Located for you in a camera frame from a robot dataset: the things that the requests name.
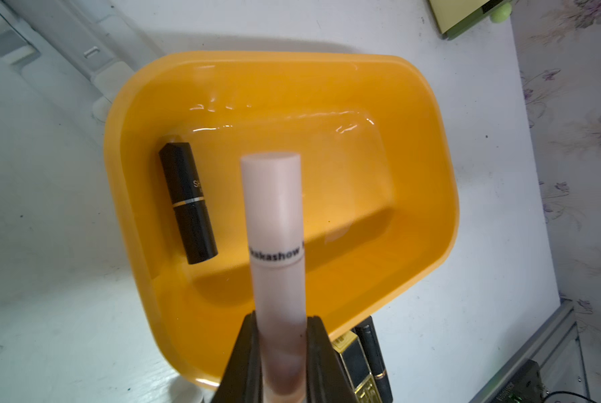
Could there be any black gold lipstick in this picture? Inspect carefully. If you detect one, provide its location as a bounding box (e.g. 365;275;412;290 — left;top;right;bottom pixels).
332;331;382;403

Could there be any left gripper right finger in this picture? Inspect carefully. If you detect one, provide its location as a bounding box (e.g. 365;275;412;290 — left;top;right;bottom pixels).
306;316;357;403

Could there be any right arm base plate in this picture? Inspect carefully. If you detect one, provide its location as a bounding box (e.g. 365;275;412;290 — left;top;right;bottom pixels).
471;359;546;403

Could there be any yellow plastic storage box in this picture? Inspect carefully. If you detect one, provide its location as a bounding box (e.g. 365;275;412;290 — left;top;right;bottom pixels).
103;51;459;389

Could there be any pink lip gloss tube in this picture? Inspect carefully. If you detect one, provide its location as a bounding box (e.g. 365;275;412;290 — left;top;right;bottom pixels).
240;152;307;402

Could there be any green pink drawer organizer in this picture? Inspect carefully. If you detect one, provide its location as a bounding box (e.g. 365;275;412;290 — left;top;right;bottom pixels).
427;0;513;40

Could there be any clear acrylic holder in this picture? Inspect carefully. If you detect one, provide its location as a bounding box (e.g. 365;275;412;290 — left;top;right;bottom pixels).
0;1;163;123

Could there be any slim black lipstick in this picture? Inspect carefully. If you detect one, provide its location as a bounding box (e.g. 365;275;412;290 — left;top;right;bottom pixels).
353;317;394;403

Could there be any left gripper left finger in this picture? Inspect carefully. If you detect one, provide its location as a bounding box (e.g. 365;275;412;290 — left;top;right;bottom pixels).
211;312;263;403

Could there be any black lipstick tube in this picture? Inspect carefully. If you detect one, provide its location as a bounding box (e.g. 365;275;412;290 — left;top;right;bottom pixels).
159;143;218;265

